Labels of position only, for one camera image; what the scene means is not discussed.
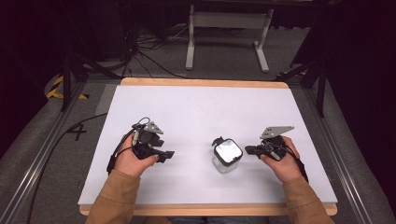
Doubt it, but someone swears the clear jar with black-rimmed lid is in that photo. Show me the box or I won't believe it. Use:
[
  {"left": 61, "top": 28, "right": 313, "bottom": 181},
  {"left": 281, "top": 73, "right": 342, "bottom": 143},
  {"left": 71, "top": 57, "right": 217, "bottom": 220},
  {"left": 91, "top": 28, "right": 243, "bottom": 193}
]
[{"left": 211, "top": 135, "right": 244, "bottom": 175}]

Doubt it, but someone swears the white table mat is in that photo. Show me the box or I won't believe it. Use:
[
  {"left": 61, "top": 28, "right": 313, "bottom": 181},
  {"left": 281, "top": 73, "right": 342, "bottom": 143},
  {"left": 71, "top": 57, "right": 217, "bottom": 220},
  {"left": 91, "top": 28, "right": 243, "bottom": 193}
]
[{"left": 78, "top": 85, "right": 339, "bottom": 206}]

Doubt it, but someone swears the person's right hand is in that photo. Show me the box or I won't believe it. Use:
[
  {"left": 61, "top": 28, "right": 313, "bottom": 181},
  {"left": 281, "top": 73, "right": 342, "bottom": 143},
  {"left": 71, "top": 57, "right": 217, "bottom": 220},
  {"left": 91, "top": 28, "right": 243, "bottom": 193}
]
[{"left": 260, "top": 135, "right": 303, "bottom": 185}]

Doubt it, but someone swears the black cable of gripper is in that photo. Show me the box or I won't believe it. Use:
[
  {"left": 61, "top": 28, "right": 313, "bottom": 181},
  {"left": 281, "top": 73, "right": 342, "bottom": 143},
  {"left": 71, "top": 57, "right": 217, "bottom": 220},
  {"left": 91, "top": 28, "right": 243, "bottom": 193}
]
[
  {"left": 281, "top": 143, "right": 310, "bottom": 183},
  {"left": 106, "top": 128, "right": 138, "bottom": 175}
]

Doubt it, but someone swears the bundle of floor cables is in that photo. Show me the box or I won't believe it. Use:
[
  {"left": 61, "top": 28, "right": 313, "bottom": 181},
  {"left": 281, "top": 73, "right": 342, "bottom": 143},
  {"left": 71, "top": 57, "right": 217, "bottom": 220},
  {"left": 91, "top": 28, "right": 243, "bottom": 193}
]
[{"left": 120, "top": 24, "right": 191, "bottom": 79}]

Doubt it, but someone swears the person's left hand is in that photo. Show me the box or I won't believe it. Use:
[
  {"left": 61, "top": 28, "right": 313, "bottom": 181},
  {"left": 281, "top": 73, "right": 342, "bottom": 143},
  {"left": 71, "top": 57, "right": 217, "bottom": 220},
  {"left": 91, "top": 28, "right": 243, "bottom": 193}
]
[{"left": 113, "top": 133, "right": 160, "bottom": 178}]

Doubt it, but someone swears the white metal stand frame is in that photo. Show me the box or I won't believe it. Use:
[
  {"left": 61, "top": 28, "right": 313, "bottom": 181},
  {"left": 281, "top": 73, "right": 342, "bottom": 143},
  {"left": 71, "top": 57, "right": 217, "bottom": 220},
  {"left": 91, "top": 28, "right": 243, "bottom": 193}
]
[{"left": 185, "top": 4, "right": 275, "bottom": 74}]

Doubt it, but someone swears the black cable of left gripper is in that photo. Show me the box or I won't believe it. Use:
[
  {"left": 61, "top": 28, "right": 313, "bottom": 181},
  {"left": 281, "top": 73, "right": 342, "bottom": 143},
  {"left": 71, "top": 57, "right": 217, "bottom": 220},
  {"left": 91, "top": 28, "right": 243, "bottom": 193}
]
[{"left": 106, "top": 128, "right": 138, "bottom": 175}]

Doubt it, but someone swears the black floor cable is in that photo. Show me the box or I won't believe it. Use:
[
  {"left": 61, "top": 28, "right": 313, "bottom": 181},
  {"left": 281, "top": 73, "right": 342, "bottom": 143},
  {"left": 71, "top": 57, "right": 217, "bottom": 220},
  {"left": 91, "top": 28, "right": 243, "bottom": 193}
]
[{"left": 25, "top": 112, "right": 108, "bottom": 224}]

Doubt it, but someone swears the yellow black hazard tape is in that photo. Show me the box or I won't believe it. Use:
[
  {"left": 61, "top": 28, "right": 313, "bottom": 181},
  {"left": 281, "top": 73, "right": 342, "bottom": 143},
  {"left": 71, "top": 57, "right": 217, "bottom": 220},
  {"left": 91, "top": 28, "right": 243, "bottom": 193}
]
[{"left": 46, "top": 75, "right": 91, "bottom": 101}]

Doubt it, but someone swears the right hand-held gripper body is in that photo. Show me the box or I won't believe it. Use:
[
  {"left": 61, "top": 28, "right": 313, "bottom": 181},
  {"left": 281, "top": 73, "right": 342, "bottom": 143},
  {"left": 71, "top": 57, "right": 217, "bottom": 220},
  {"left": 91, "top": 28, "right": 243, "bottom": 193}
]
[{"left": 259, "top": 125, "right": 295, "bottom": 162}]

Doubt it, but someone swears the black tripod stand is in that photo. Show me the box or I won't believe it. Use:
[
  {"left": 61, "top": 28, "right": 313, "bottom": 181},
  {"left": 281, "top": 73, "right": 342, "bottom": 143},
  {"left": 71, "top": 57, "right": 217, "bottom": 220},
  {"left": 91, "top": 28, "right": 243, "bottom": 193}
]
[
  {"left": 59, "top": 46, "right": 122, "bottom": 112},
  {"left": 274, "top": 52, "right": 328, "bottom": 119}
]

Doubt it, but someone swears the aluminium floor rail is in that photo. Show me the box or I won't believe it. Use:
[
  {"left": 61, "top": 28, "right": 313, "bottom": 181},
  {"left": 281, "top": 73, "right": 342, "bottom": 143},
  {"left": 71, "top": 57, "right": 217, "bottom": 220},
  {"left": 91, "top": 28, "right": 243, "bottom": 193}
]
[
  {"left": 0, "top": 81, "right": 88, "bottom": 224},
  {"left": 303, "top": 88, "right": 375, "bottom": 224}
]

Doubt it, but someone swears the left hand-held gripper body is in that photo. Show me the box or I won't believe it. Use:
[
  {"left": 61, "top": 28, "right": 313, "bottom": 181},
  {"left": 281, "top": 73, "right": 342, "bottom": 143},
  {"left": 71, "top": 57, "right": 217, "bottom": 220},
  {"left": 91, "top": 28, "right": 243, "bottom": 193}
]
[{"left": 132, "top": 117, "right": 166, "bottom": 161}]

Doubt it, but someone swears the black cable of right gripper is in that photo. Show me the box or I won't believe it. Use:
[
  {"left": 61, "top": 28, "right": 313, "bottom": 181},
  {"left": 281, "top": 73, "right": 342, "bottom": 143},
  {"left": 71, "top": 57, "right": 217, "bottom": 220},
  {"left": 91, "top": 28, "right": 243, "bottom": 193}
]
[{"left": 281, "top": 143, "right": 310, "bottom": 183}]

